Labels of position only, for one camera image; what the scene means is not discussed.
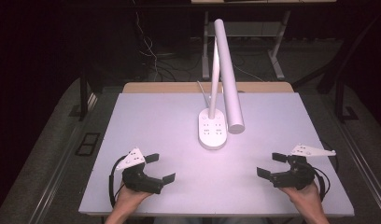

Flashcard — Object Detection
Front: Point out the dark metal stand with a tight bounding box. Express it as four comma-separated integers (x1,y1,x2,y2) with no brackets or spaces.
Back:
292,12,381,123
68,69,103,122

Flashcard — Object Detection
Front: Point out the white lamp cable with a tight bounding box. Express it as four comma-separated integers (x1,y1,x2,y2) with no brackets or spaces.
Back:
196,80,212,108

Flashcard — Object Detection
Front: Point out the metal frame desk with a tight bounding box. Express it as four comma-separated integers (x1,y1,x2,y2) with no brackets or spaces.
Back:
190,0,337,81

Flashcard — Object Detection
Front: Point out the black floor socket frame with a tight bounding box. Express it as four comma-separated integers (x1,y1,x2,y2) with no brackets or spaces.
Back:
74,132,101,157

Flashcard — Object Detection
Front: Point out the person's right hand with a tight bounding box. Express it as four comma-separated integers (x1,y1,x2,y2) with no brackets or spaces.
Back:
279,181,325,215

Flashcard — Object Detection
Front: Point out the person's left hand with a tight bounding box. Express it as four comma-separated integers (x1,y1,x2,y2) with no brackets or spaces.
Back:
111,182,153,216

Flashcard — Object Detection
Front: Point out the tangle of floor cables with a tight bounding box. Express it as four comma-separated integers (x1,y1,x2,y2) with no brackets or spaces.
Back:
131,0,205,82

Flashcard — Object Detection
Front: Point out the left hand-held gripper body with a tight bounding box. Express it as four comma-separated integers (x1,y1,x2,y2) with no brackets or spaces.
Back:
115,147,165,195

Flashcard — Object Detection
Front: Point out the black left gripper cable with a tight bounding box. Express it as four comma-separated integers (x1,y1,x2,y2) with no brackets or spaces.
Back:
107,154,128,208

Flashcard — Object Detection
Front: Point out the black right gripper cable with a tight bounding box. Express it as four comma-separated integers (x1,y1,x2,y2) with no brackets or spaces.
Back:
312,140,340,203

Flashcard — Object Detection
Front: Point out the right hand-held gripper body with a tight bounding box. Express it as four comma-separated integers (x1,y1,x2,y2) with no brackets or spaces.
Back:
270,143,337,191

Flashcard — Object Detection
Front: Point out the white desk lamp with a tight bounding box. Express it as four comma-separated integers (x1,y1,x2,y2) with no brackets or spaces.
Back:
197,18,246,151

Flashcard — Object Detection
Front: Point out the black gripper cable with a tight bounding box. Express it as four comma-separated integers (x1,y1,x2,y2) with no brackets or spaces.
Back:
107,154,128,208
312,140,340,203

